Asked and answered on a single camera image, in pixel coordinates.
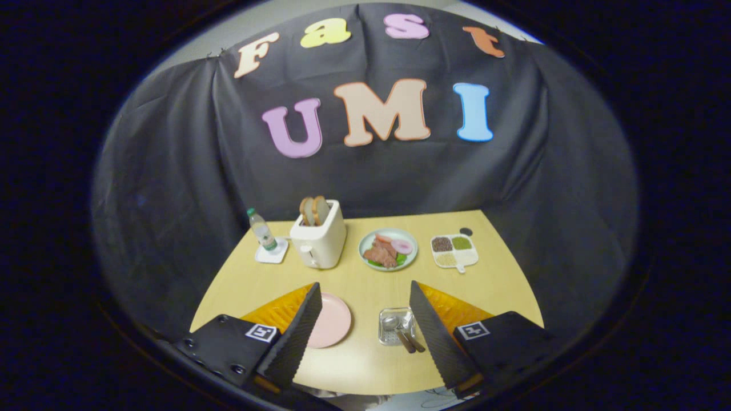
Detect pink round plate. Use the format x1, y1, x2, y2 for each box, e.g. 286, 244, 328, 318
307, 292, 352, 349

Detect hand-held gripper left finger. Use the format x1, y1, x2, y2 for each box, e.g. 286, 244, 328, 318
173, 282, 324, 396

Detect light green food plate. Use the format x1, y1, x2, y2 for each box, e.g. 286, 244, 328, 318
359, 228, 419, 272

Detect white toaster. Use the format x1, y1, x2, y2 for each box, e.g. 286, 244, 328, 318
290, 200, 347, 270

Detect wooden handled metal fork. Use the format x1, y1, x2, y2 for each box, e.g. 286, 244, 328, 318
400, 313, 427, 353

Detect clear plastic water bottle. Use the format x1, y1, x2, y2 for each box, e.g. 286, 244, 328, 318
247, 208, 279, 252

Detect metal wire cutlery basket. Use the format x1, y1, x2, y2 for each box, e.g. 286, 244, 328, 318
378, 307, 417, 346

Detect white divided grain tray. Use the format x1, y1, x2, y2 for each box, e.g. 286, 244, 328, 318
431, 233, 479, 274

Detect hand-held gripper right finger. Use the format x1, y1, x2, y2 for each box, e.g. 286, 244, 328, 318
409, 280, 559, 399

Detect black backdrop cloth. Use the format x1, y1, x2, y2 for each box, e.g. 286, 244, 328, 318
90, 3, 640, 343

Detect brown meat slices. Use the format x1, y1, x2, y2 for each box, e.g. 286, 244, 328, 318
364, 243, 399, 269

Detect wooden handled metal spoon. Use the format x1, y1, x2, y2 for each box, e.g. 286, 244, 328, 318
383, 317, 416, 354

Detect white hexagonal coaster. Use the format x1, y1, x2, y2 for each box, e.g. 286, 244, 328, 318
255, 237, 290, 264

